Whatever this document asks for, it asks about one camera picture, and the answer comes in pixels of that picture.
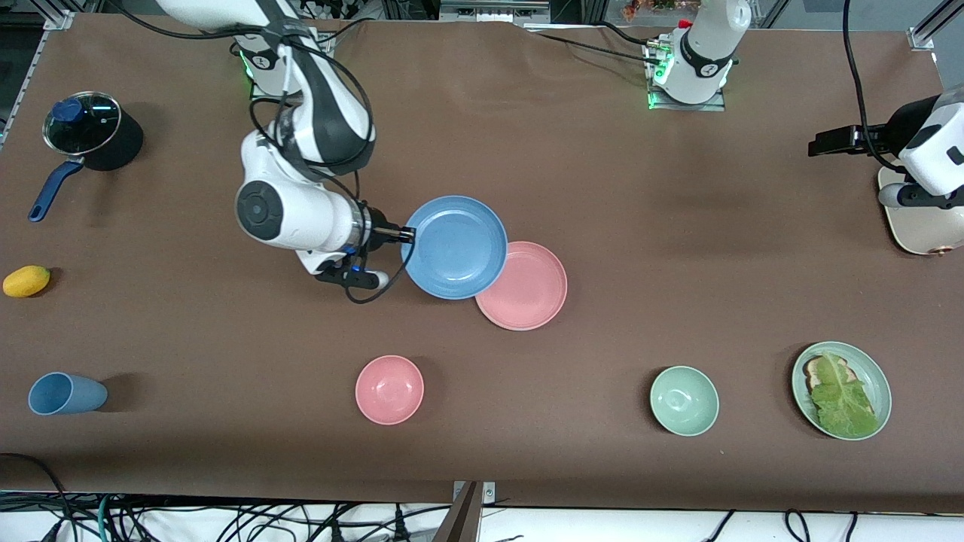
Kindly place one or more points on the green plate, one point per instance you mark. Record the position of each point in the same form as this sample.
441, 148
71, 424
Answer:
876, 376

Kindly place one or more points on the small pink bowl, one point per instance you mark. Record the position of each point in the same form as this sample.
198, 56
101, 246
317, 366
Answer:
389, 390

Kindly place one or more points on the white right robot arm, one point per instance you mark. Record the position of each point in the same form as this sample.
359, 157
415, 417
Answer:
301, 218

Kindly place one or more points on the small green bowl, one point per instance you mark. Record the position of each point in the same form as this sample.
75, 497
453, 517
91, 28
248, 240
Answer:
684, 400

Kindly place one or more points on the dark metal pole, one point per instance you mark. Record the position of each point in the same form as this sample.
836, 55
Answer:
461, 519

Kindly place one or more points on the toast bread slice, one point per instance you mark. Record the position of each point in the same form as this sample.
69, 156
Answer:
812, 369

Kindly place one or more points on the glass lid blue knob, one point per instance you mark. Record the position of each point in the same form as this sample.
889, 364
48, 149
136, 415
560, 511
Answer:
94, 124

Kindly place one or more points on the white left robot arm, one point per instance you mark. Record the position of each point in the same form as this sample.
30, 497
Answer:
708, 53

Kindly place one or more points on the pink plate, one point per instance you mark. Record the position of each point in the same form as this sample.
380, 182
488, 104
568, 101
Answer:
531, 295

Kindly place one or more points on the blue plate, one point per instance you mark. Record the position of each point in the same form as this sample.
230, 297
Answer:
456, 248

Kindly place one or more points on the grey metal bracket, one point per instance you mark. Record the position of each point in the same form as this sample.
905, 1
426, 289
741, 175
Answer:
489, 493

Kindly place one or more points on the yellow toy fruit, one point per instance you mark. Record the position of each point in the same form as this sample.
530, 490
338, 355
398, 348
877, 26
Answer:
26, 281

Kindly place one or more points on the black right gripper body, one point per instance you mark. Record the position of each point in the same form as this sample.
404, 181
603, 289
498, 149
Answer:
379, 232

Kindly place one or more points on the aluminium frame bar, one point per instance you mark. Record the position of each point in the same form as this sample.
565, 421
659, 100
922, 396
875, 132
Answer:
493, 10

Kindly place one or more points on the blue cup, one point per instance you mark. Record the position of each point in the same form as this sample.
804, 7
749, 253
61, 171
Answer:
64, 394

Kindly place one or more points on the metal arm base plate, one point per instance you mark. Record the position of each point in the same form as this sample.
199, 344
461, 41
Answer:
260, 95
715, 106

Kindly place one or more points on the table cover cloth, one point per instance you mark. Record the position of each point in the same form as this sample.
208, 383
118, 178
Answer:
640, 196

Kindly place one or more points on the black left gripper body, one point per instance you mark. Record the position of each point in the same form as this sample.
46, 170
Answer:
895, 131

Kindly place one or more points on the aluminium frame profile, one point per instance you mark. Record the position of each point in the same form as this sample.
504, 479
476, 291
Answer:
922, 36
34, 68

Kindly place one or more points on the green lettuce leaf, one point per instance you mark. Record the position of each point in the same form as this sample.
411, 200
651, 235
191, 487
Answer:
842, 405

